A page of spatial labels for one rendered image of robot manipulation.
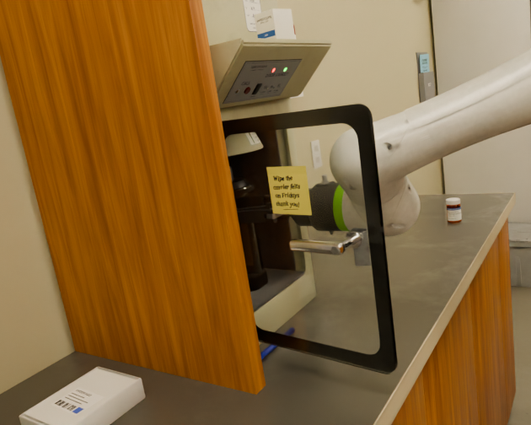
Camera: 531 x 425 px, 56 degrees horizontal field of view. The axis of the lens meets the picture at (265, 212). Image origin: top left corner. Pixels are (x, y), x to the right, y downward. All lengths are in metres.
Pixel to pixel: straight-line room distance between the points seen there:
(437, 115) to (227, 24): 0.42
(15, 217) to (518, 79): 0.95
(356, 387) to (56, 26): 0.79
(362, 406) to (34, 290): 0.72
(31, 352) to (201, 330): 0.44
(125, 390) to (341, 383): 0.36
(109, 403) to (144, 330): 0.17
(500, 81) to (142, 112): 0.54
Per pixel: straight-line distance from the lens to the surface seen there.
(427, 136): 0.79
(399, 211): 0.87
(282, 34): 0.99
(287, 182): 0.78
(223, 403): 0.89
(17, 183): 1.16
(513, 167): 3.88
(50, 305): 1.21
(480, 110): 0.80
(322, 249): 0.71
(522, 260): 3.59
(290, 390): 0.89
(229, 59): 0.83
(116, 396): 0.92
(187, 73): 0.78
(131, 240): 0.94
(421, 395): 1.11
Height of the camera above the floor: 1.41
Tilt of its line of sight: 12 degrees down
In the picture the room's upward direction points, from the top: 9 degrees counter-clockwise
